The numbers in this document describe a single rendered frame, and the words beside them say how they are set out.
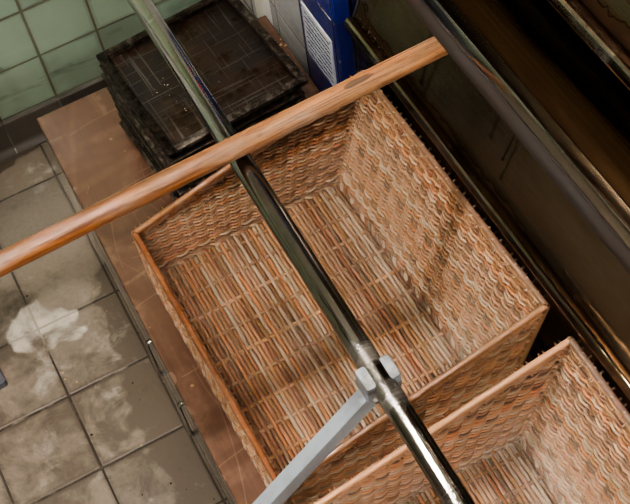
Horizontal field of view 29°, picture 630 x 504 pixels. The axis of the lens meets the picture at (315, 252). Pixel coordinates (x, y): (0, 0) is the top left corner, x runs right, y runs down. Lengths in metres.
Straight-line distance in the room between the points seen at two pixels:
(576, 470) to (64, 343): 1.39
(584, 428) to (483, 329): 0.25
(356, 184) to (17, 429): 1.03
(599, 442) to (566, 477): 0.13
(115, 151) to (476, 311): 0.82
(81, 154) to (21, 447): 0.72
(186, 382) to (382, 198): 0.47
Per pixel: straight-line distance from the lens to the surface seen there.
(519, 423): 1.94
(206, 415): 2.07
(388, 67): 1.61
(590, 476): 1.88
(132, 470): 2.70
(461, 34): 1.33
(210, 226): 2.17
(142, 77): 2.24
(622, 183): 1.25
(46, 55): 3.09
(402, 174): 2.05
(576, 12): 1.31
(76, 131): 2.46
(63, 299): 2.95
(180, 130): 2.14
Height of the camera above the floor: 2.42
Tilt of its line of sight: 57 degrees down
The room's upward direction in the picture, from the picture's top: 10 degrees counter-clockwise
